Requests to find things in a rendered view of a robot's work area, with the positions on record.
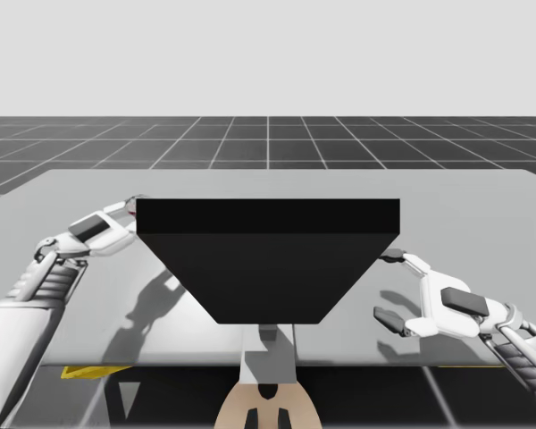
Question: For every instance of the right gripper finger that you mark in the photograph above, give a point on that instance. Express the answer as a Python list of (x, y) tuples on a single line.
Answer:
[(408, 261), (393, 319)]

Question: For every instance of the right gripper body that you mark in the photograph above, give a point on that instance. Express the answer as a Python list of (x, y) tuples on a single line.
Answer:
[(451, 308)]

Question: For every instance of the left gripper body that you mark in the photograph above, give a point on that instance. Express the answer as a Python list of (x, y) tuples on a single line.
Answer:
[(105, 239)]

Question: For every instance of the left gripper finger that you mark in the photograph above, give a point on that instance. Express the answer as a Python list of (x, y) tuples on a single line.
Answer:
[(118, 208)]

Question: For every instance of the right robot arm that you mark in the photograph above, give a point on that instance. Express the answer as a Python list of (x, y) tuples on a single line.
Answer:
[(520, 348)]

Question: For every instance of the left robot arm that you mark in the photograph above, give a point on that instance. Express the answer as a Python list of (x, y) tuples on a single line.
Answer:
[(31, 304)]

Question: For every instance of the black screen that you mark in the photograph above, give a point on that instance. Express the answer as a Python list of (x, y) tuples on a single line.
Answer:
[(268, 259)]

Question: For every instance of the grey stand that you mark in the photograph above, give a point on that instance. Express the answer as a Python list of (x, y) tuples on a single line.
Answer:
[(268, 357)]

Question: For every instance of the tan robot part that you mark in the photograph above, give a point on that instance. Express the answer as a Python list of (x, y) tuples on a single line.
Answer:
[(268, 411)]

